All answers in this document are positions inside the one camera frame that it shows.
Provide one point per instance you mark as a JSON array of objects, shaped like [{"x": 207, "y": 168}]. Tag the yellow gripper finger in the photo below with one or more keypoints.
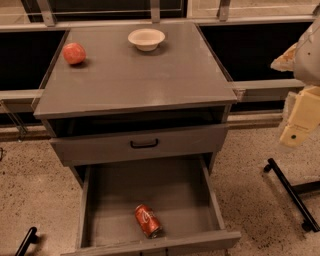
[
  {"x": 285, "y": 62},
  {"x": 304, "y": 117}
]

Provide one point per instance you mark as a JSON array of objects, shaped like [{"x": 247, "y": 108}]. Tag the red coke can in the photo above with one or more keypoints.
[{"x": 147, "y": 220}]

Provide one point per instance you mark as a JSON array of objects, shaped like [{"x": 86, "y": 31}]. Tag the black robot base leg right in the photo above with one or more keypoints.
[{"x": 295, "y": 191}]

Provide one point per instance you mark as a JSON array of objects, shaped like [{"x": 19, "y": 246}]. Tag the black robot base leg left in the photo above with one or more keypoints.
[{"x": 30, "y": 238}]

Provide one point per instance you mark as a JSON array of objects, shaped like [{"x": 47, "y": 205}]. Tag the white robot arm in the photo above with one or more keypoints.
[{"x": 303, "y": 59}]

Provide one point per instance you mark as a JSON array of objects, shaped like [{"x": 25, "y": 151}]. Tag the closed grey top drawer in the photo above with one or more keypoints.
[{"x": 105, "y": 148}]

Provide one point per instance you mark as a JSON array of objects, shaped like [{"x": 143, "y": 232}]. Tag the open grey middle drawer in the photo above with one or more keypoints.
[{"x": 177, "y": 189}]

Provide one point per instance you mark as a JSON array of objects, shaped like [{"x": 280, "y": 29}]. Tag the grey drawer cabinet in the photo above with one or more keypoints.
[{"x": 120, "y": 88}]

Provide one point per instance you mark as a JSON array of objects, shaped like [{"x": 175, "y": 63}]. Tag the white paper bowl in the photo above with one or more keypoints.
[{"x": 146, "y": 39}]

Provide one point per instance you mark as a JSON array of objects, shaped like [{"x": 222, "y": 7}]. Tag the red apple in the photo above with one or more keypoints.
[{"x": 74, "y": 53}]

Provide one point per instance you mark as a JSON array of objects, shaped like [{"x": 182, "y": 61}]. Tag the grey metal window rail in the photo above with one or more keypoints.
[{"x": 20, "y": 101}]

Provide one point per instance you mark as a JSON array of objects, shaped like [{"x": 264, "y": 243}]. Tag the black drawer handle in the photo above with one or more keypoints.
[{"x": 143, "y": 145}]

